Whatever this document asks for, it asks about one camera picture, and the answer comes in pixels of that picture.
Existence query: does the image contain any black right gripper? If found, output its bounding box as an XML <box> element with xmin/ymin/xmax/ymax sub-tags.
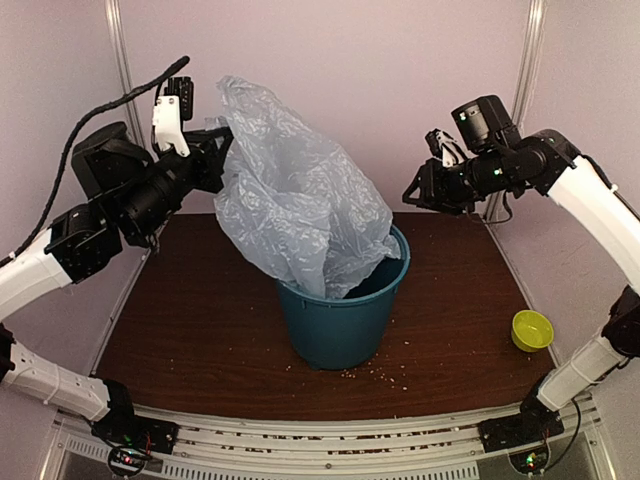
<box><xmin>402</xmin><ymin>147</ymin><xmax>514</xmax><ymax>214</ymax></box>

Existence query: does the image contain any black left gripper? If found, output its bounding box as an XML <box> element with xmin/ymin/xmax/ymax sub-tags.
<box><xmin>116</xmin><ymin>124</ymin><xmax>234</xmax><ymax>237</ymax></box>

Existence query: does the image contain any translucent grey plastic bag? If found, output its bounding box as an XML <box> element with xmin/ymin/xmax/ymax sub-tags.
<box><xmin>214</xmin><ymin>76</ymin><xmax>401</xmax><ymax>299</ymax></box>

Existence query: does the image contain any teal plastic trash bin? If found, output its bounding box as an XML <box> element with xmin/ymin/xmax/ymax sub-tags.
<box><xmin>276</xmin><ymin>226</ymin><xmax>411</xmax><ymax>371</ymax></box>

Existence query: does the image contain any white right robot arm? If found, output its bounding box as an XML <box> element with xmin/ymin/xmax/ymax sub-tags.
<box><xmin>403</xmin><ymin>128</ymin><xmax>639</xmax><ymax>442</ymax></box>

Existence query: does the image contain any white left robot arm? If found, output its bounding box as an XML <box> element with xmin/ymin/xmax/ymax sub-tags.
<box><xmin>1</xmin><ymin>122</ymin><xmax>233</xmax><ymax>444</ymax></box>

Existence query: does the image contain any yellow plastic bowl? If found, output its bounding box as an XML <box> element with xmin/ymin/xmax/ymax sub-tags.
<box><xmin>511</xmin><ymin>310</ymin><xmax>554</xmax><ymax>353</ymax></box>

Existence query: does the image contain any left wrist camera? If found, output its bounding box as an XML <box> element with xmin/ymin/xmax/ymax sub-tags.
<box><xmin>69</xmin><ymin>75</ymin><xmax>196</xmax><ymax>201</ymax></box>

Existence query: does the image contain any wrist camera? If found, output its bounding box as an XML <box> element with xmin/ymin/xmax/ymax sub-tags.
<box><xmin>69</xmin><ymin>75</ymin><xmax>196</xmax><ymax>201</ymax></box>
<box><xmin>425</xmin><ymin>95</ymin><xmax>522</xmax><ymax>168</ymax></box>

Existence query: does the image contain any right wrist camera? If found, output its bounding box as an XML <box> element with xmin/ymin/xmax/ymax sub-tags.
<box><xmin>425</xmin><ymin>95</ymin><xmax>522</xmax><ymax>168</ymax></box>

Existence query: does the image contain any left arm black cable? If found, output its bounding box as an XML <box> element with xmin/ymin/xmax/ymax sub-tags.
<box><xmin>9</xmin><ymin>54</ymin><xmax>191</xmax><ymax>261</ymax></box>

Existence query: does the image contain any left aluminium corner post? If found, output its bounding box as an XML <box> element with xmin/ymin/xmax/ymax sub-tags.
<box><xmin>104</xmin><ymin>0</ymin><xmax>148</xmax><ymax>147</ymax></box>

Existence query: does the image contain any aluminium corner post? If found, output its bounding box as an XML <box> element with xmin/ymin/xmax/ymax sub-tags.
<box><xmin>104</xmin><ymin>0</ymin><xmax>148</xmax><ymax>147</ymax></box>
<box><xmin>483</xmin><ymin>0</ymin><xmax>548</xmax><ymax>225</ymax></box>

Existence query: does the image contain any right aluminium corner post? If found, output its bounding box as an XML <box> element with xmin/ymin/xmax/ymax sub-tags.
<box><xmin>483</xmin><ymin>0</ymin><xmax>548</xmax><ymax>225</ymax></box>

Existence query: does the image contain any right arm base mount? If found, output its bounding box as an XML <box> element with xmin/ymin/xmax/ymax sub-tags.
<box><xmin>478</xmin><ymin>397</ymin><xmax>583</xmax><ymax>478</ymax></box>

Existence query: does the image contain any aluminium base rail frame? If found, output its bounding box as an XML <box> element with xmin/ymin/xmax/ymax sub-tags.
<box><xmin>42</xmin><ymin>392</ymin><xmax>616</xmax><ymax>480</ymax></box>

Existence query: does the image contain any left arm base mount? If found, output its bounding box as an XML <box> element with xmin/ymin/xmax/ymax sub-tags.
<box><xmin>85</xmin><ymin>380</ymin><xmax>180</xmax><ymax>475</ymax></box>

